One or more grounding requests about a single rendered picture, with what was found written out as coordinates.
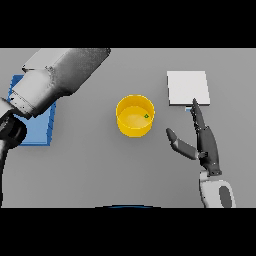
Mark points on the blue tray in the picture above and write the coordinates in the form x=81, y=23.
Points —
x=37, y=130

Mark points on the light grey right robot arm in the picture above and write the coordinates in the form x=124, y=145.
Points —
x=210, y=193

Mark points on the pale square scale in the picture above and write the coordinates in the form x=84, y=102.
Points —
x=188, y=87

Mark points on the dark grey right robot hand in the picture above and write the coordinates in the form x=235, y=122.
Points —
x=208, y=146

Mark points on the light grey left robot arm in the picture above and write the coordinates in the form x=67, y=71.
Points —
x=43, y=86

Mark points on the yellow bowl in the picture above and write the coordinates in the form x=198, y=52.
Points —
x=135, y=128

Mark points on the green nut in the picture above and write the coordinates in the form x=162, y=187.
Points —
x=146, y=116

